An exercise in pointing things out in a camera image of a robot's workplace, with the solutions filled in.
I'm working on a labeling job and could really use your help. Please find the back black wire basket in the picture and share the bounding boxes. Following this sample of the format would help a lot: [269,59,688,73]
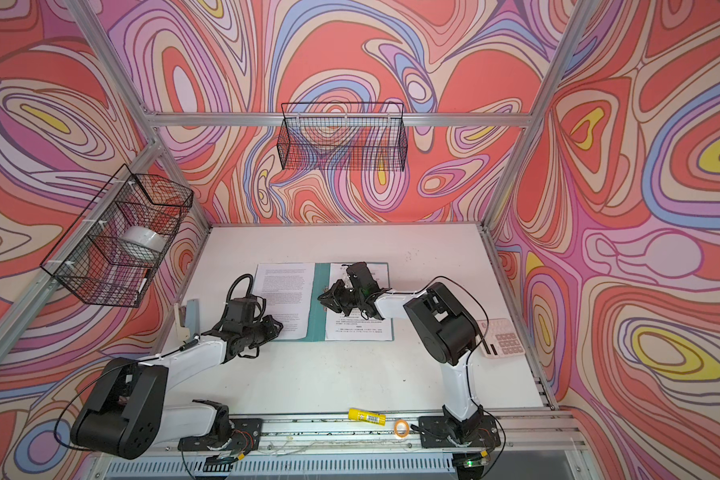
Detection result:
[277,101,408,172]

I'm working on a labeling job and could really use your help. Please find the black wire basket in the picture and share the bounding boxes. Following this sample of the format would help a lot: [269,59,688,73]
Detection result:
[277,101,408,172]
[41,165,194,308]

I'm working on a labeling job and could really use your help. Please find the yellow glue stick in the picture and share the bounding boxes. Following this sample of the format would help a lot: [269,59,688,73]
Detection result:
[348,408,387,426]

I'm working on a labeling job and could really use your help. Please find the left black wire basket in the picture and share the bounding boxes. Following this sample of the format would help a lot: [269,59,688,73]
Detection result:
[41,165,194,308]

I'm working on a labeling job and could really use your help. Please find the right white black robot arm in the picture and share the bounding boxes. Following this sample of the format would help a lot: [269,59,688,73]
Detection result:
[317,262,487,448]

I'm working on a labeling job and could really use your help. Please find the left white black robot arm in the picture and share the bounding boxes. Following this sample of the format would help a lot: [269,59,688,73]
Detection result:
[70,295,284,460]

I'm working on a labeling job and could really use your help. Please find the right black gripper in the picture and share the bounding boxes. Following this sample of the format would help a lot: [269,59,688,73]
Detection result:
[318,279,365,316]

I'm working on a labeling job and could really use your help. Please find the pink white calculator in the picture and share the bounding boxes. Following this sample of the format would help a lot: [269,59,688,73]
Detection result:
[478,318,525,359]

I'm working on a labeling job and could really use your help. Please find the grey blue stapler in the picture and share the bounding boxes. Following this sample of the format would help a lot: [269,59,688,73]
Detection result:
[174,299,200,342]

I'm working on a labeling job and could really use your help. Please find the teal paper folder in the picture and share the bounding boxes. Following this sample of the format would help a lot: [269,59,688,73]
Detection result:
[251,262,395,343]

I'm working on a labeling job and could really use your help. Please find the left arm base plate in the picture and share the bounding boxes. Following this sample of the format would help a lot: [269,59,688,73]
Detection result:
[178,417,264,453]

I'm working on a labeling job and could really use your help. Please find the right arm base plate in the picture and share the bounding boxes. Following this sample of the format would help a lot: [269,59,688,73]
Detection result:
[416,414,502,451]

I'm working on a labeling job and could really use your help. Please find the white paper sheets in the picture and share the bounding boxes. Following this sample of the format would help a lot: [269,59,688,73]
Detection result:
[325,263,394,342]

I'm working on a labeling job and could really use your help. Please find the printed white paper sheet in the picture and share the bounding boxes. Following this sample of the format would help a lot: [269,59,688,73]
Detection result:
[253,263,316,340]

